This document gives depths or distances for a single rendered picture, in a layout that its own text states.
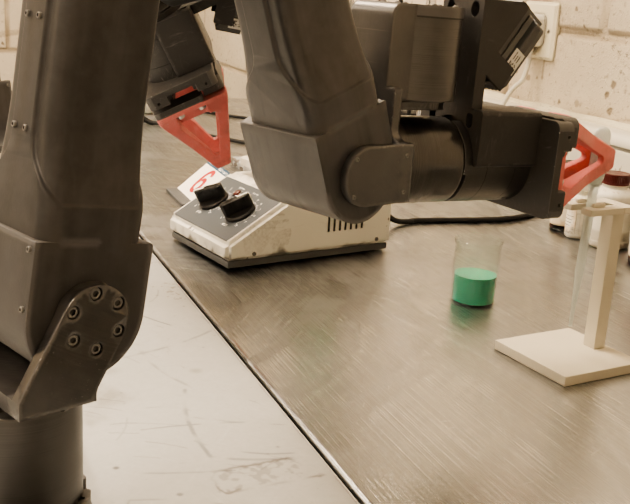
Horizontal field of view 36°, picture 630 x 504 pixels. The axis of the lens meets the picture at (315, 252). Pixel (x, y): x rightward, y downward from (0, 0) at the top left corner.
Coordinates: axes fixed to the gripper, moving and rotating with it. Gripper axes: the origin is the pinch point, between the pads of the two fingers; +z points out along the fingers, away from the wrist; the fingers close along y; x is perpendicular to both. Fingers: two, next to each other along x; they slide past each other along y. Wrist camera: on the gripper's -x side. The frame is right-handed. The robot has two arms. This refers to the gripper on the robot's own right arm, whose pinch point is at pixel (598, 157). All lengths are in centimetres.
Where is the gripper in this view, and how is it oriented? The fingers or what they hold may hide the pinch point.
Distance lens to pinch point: 74.3
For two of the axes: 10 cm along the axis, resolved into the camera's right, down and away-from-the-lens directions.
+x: -0.8, 9.6, 2.5
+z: 8.7, -0.6, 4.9
